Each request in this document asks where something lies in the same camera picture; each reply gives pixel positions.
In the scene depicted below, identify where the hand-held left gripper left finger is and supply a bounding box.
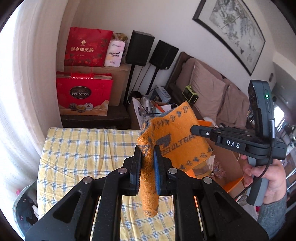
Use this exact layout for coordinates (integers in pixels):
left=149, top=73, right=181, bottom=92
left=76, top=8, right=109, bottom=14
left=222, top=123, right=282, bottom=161
left=24, top=145, right=142, bottom=241

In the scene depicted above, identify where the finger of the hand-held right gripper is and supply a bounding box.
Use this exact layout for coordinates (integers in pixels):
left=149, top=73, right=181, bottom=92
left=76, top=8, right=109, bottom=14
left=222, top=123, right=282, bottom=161
left=191, top=125, right=223, bottom=141

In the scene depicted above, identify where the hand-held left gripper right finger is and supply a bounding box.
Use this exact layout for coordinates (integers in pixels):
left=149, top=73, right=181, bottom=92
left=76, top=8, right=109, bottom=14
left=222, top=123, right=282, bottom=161
left=153, top=145, right=270, bottom=241

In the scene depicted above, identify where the white feather shuttlecock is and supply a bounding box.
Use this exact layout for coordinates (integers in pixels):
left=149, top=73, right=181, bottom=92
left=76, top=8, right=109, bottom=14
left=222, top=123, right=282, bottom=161
left=205, top=155, right=215, bottom=173

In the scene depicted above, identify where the bag of colourful rubber bands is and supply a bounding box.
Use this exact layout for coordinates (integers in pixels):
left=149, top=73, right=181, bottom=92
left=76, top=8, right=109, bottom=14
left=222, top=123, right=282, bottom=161
left=213, top=161, right=226, bottom=179

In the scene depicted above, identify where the orange knitted cloth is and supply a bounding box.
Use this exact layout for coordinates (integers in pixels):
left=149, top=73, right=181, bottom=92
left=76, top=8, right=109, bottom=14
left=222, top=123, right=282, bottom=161
left=137, top=101, right=213, bottom=217

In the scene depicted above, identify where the orange cardboard box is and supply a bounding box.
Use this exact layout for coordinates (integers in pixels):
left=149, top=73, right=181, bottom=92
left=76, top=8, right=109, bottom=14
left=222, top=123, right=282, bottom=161
left=178, top=118, right=249, bottom=202

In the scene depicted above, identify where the person's right forearm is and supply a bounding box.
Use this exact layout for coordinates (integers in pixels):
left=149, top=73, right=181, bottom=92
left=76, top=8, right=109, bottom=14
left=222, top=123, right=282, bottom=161
left=257, top=190, right=288, bottom=241

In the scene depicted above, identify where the person's right hand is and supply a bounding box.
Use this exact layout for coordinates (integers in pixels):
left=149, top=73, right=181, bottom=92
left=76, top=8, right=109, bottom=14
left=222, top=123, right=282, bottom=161
left=240, top=154, right=287, bottom=205

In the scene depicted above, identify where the green and black device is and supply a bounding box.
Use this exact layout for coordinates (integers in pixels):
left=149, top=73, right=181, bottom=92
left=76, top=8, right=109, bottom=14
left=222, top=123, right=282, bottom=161
left=182, top=85, right=199, bottom=105

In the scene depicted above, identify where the large brown sofa cushion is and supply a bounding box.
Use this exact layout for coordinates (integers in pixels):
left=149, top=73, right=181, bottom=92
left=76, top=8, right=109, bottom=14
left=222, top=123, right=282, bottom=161
left=188, top=61, right=227, bottom=116

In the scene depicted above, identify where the white electronic device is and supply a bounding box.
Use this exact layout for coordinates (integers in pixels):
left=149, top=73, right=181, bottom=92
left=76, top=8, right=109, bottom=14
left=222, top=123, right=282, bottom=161
left=150, top=87, right=171, bottom=103

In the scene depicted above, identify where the yellow checked tablecloth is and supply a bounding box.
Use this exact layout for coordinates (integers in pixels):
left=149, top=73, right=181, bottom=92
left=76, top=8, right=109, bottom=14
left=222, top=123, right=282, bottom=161
left=37, top=127, right=197, bottom=241

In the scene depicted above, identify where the brown sofa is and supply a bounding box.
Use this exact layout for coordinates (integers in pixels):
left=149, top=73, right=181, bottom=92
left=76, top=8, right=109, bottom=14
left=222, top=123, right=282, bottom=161
left=166, top=51, right=255, bottom=130

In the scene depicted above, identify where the cardboard box with clutter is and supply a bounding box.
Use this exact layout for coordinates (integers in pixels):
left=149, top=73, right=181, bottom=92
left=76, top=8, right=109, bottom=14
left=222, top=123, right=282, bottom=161
left=128, top=96, right=178, bottom=130

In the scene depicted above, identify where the dark brown low cabinet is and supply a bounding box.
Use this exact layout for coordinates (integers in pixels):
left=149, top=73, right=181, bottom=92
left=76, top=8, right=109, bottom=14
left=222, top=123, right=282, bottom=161
left=60, top=105, right=131, bottom=129

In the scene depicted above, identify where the black speaker stand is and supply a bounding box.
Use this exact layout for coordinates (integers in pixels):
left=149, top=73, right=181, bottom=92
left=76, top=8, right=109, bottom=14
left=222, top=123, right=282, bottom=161
left=124, top=65, right=136, bottom=107
left=146, top=67, right=160, bottom=95

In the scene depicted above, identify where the black speaker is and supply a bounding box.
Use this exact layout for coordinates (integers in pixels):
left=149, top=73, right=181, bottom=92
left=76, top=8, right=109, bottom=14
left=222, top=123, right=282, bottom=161
left=125, top=30, right=155, bottom=67
left=149, top=40, right=179, bottom=70

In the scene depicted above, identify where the framed ink painting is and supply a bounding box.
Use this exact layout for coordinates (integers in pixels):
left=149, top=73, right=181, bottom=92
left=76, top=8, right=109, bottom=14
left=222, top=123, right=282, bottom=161
left=192, top=0, right=266, bottom=76

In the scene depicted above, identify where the red chocolate gift bag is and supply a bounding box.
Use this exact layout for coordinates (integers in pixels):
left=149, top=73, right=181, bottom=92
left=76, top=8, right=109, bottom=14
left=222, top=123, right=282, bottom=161
left=55, top=71, right=114, bottom=116

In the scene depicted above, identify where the clear bag of items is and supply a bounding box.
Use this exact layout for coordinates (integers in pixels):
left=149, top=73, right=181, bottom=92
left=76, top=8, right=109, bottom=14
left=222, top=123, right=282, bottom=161
left=13, top=185, right=41, bottom=230

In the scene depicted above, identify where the white tissue roll pack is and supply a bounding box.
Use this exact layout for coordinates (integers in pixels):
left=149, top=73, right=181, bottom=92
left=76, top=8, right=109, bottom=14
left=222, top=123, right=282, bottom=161
left=104, top=39, right=126, bottom=67

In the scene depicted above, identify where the brown patterned package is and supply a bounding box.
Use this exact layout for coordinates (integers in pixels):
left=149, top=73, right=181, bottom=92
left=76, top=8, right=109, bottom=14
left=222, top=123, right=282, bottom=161
left=112, top=32, right=129, bottom=43

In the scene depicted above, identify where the red floral gift bag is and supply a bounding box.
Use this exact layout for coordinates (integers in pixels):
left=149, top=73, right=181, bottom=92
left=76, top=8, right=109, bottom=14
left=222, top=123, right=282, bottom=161
left=64, top=27, right=114, bottom=67

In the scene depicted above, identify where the white curtain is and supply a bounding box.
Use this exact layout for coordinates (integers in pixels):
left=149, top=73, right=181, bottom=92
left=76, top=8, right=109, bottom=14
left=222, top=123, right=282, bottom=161
left=0, top=9, right=70, bottom=186

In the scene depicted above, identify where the black cable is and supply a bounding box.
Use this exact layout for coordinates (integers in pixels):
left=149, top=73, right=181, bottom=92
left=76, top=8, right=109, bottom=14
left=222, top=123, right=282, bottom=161
left=235, top=118, right=275, bottom=200

